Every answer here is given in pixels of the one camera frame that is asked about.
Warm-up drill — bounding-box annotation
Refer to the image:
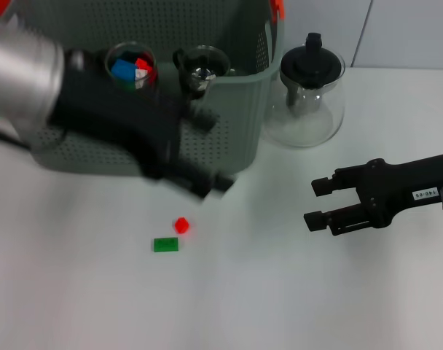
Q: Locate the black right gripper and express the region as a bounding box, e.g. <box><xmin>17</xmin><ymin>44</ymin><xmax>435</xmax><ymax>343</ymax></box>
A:
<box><xmin>303</xmin><ymin>151</ymin><xmax>443</xmax><ymax>237</ymax></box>

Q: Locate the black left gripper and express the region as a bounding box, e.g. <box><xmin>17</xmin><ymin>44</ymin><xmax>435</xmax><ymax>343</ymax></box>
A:
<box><xmin>47</xmin><ymin>50</ymin><xmax>222</xmax><ymax>184</ymax></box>

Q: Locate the glass teacup with black sleeve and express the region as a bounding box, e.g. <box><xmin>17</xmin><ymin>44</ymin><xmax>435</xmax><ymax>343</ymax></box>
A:
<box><xmin>172</xmin><ymin>45</ymin><xmax>232</xmax><ymax>79</ymax></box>
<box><xmin>177</xmin><ymin>72</ymin><xmax>210</xmax><ymax>100</ymax></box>
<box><xmin>104</xmin><ymin>41</ymin><xmax>160</xmax><ymax>96</ymax></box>

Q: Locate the green two-stud brick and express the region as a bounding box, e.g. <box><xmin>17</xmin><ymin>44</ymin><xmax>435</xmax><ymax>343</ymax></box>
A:
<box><xmin>153</xmin><ymin>236</ymin><xmax>180</xmax><ymax>253</ymax></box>

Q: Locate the translucent white square brick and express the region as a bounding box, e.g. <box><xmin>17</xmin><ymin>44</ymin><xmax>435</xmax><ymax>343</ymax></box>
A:
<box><xmin>133</xmin><ymin>69</ymin><xmax>152</xmax><ymax>90</ymax></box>

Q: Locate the blue square toy brick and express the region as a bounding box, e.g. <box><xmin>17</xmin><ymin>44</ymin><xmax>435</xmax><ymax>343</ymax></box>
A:
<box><xmin>111</xmin><ymin>58</ymin><xmax>138</xmax><ymax>82</ymax></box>

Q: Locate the grey perforated storage bin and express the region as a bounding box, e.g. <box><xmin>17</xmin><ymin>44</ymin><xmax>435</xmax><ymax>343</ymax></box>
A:
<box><xmin>9</xmin><ymin>0</ymin><xmax>285</xmax><ymax>179</ymax></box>

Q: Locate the glass teapot with black lid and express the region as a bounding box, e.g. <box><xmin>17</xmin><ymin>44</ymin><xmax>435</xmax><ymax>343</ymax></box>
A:
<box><xmin>262</xmin><ymin>32</ymin><xmax>345</xmax><ymax>149</ymax></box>

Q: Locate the left gripper connector cable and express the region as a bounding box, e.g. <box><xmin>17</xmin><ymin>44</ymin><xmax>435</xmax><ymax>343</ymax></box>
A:
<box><xmin>0</xmin><ymin>123</ymin><xmax>30</xmax><ymax>151</ymax></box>

